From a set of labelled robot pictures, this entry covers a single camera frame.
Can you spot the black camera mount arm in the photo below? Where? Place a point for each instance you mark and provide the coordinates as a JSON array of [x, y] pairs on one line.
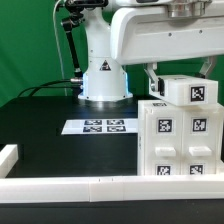
[[75, 18]]

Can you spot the white cabinet door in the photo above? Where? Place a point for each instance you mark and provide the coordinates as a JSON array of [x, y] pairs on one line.
[[202, 130], [162, 142]]

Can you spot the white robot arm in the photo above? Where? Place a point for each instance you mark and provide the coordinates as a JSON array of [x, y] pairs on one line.
[[105, 79]]

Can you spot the white small tagged box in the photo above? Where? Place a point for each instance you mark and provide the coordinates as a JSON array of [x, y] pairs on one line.
[[182, 90]]

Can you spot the white flat tag base plate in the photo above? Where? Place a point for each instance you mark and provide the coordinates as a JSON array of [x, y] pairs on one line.
[[100, 126]]

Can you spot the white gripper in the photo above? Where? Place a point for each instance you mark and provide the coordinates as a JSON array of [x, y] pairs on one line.
[[149, 35]]

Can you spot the white U-shaped fence wall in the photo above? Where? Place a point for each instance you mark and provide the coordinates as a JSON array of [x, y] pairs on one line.
[[98, 189]]

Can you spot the white cabinet body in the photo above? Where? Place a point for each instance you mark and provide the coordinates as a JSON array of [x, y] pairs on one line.
[[143, 106]]

